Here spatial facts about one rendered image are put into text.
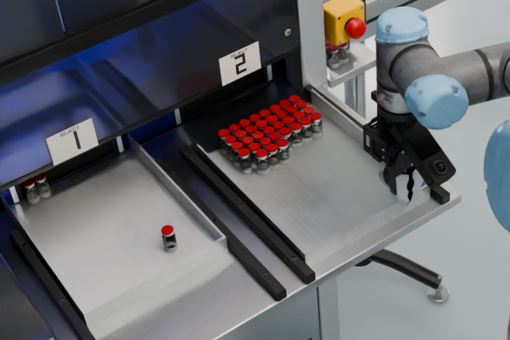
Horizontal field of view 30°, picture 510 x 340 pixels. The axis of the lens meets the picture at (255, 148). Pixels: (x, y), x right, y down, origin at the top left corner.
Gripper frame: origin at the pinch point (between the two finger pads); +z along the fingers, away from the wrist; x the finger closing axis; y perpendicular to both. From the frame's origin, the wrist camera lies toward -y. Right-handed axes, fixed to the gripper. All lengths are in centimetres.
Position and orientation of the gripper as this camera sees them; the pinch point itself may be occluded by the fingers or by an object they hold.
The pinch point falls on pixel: (407, 201)
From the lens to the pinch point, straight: 159.8
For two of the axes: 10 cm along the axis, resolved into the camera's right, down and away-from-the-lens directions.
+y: -5.5, -5.1, 6.6
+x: -8.3, 4.2, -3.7
